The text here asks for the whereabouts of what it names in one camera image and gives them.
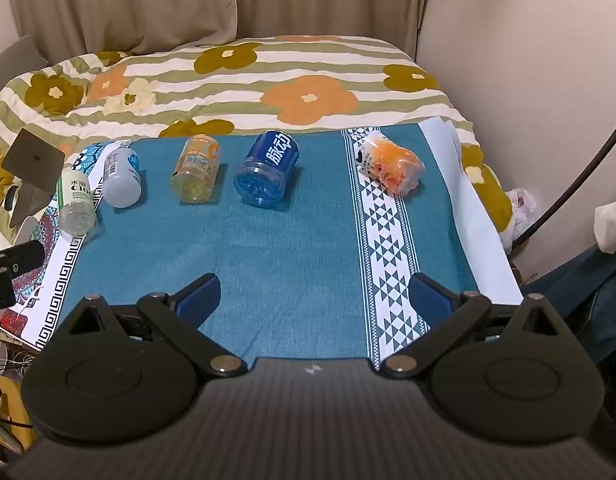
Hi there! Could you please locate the person's leg in jeans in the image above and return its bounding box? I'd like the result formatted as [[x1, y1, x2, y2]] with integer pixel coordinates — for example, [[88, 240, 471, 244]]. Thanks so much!
[[522, 244, 616, 367]]

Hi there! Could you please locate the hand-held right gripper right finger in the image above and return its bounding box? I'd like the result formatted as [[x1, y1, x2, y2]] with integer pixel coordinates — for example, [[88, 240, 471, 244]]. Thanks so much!
[[373, 273, 571, 379]]

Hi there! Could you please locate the beige curtain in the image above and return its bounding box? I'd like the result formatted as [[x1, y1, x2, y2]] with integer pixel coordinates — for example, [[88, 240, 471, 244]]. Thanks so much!
[[3, 0, 431, 62]]

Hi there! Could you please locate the clear cup green label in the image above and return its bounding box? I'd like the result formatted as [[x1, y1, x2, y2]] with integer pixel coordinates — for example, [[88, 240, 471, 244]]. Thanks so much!
[[57, 166, 98, 242]]

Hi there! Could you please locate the orange cup white label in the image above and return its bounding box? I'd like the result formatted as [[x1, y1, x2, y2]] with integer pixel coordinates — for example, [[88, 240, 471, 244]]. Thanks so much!
[[357, 129, 425, 196]]

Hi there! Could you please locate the white cup blue label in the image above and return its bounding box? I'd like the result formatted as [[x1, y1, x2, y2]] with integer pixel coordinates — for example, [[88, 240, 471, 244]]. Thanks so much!
[[102, 147, 143, 209]]

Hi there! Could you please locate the yellow object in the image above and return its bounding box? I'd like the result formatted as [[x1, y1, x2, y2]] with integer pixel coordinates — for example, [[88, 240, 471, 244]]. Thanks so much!
[[0, 374, 37, 462]]

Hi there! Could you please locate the mandala printed cloth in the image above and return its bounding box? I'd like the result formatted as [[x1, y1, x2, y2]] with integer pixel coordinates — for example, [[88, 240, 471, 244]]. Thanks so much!
[[0, 140, 139, 352]]

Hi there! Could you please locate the grey laptop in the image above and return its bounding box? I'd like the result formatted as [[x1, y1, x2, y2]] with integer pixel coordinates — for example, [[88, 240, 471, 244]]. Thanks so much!
[[0, 128, 67, 229]]

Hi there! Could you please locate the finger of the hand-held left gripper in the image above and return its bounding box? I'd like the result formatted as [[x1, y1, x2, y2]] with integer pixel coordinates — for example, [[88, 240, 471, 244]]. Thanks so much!
[[0, 240, 45, 277]]

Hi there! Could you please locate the white plastic bag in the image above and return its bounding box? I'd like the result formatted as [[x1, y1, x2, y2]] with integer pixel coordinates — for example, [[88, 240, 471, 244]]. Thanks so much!
[[502, 187, 538, 252]]

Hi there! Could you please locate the floral striped blanket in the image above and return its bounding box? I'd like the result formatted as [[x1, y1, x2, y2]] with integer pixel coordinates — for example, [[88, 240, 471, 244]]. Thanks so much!
[[0, 34, 514, 242]]

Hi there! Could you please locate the yellow cup orange label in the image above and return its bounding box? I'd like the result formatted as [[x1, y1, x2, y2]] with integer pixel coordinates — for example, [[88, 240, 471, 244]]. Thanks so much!
[[169, 134, 223, 205]]

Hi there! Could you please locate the teal patterned tablecloth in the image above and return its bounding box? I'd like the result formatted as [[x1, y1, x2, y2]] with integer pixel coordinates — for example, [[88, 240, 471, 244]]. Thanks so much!
[[63, 118, 524, 367]]

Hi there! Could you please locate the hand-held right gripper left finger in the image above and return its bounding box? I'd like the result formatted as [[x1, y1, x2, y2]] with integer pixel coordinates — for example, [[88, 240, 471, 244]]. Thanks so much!
[[51, 273, 249, 378]]

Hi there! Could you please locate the black cable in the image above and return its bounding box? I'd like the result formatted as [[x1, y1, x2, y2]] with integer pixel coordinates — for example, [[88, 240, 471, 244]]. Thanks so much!
[[512, 109, 616, 247]]

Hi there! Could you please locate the person's white clothing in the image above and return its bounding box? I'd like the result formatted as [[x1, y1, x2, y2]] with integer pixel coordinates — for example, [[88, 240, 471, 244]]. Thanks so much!
[[594, 200, 616, 255]]

